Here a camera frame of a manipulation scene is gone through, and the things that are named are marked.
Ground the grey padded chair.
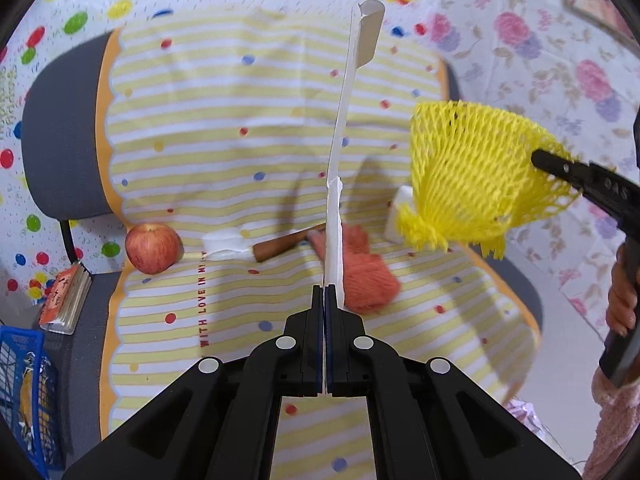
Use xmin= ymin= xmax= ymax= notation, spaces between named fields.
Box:
xmin=21 ymin=32 xmax=543 ymax=461

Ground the floral print plastic cloth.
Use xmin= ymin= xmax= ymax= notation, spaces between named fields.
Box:
xmin=415 ymin=0 xmax=640 ymax=341

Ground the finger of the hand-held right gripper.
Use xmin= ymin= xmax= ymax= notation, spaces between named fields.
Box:
xmin=531 ymin=147 xmax=640 ymax=241

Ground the blue plastic basket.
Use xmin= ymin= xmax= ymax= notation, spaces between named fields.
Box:
xmin=0 ymin=326 xmax=66 ymax=471

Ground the thick orange cover book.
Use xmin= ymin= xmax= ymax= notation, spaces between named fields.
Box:
xmin=39 ymin=262 xmax=93 ymax=335

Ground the person's right hand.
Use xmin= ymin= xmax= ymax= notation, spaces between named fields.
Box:
xmin=606 ymin=246 xmax=639 ymax=335

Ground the red apple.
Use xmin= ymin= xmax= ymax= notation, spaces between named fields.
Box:
xmin=125 ymin=223 xmax=183 ymax=275

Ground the orange knitted cloth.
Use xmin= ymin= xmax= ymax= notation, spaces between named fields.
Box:
xmin=310 ymin=225 xmax=402 ymax=315

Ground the white paper sheet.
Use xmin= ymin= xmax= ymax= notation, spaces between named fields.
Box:
xmin=322 ymin=0 xmax=386 ymax=396

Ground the yellow orange packet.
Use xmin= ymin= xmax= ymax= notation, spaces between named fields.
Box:
xmin=17 ymin=355 xmax=51 ymax=443

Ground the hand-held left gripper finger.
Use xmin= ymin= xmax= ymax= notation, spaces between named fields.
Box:
xmin=62 ymin=284 xmax=326 ymax=480
xmin=325 ymin=284 xmax=585 ymax=480

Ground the yellow foam fruit net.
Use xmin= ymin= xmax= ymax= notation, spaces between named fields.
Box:
xmin=395 ymin=100 xmax=583 ymax=261

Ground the wooden-handled white knife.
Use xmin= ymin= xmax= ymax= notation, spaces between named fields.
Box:
xmin=202 ymin=227 xmax=326 ymax=264

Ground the yellow striped plastic sheet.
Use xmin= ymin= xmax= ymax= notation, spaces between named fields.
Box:
xmin=95 ymin=7 xmax=541 ymax=480

